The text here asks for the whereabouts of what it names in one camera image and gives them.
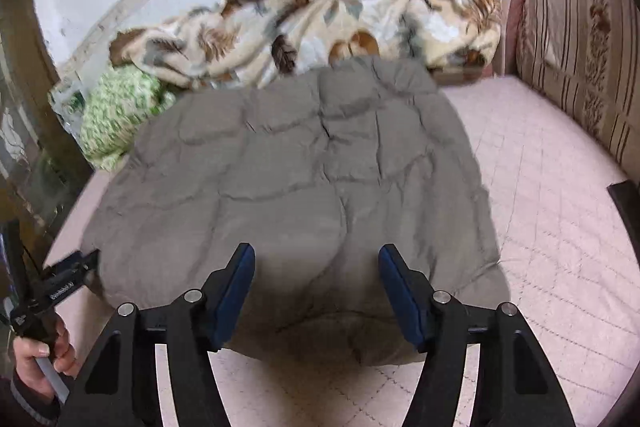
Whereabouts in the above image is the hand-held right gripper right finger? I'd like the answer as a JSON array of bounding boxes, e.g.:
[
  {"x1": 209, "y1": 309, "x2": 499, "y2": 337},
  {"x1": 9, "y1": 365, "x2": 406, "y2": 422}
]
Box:
[{"x1": 377, "y1": 244, "x2": 576, "y2": 427}]

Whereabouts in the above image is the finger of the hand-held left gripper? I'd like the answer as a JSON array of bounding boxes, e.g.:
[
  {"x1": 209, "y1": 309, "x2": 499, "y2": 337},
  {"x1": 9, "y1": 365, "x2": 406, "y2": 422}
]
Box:
[{"x1": 42, "y1": 249, "x2": 102, "y2": 309}]

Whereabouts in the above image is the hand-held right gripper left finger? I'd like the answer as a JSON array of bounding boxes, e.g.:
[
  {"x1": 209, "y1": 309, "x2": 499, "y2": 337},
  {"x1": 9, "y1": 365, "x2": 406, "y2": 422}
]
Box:
[{"x1": 56, "y1": 243, "x2": 257, "y2": 427}]

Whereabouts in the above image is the person's left forearm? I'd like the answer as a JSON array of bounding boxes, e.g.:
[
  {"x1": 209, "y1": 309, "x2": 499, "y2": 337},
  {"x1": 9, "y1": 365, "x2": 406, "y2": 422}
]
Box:
[{"x1": 0, "y1": 373, "x2": 63, "y2": 427}]

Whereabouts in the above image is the person's left hand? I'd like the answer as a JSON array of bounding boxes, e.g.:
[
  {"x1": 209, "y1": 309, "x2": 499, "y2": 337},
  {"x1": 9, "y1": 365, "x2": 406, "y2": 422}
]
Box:
[{"x1": 12, "y1": 311, "x2": 79, "y2": 403}]

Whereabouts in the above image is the dark wooden cabinet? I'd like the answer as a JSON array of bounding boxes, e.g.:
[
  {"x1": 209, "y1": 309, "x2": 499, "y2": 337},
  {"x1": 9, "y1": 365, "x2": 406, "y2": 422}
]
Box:
[{"x1": 0, "y1": 0, "x2": 98, "y2": 253}]

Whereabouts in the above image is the pink quilted mattress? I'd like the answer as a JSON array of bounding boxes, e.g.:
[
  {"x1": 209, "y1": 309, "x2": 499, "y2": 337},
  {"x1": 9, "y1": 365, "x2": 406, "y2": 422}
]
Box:
[{"x1": 44, "y1": 74, "x2": 637, "y2": 427}]

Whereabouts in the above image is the clear plastic bag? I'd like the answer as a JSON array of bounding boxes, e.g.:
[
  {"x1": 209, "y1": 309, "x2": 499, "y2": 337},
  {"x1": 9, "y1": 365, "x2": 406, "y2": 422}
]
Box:
[{"x1": 47, "y1": 69, "x2": 103, "y2": 135}]

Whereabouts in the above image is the green patterned pillow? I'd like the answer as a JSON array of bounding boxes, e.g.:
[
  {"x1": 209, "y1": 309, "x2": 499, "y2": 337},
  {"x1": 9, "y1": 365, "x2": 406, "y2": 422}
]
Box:
[{"x1": 80, "y1": 66, "x2": 177, "y2": 172}]

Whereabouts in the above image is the dark object at bed edge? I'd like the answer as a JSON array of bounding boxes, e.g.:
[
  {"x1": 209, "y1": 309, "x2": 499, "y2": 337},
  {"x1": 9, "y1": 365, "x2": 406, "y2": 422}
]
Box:
[{"x1": 606, "y1": 179, "x2": 640, "y2": 260}]

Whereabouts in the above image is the floral fleece blanket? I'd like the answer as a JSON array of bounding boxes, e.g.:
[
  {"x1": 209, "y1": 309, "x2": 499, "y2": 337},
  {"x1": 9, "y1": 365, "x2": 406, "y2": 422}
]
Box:
[{"x1": 109, "y1": 0, "x2": 503, "y2": 90}]

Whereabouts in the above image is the striped sofa backrest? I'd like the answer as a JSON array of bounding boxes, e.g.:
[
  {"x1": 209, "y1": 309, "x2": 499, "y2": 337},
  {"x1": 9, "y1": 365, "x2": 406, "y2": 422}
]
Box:
[{"x1": 515, "y1": 0, "x2": 640, "y2": 174}]

